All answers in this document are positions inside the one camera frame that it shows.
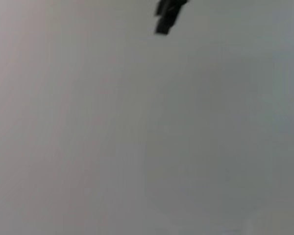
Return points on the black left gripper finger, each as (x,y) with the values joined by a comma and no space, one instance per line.
(167,17)

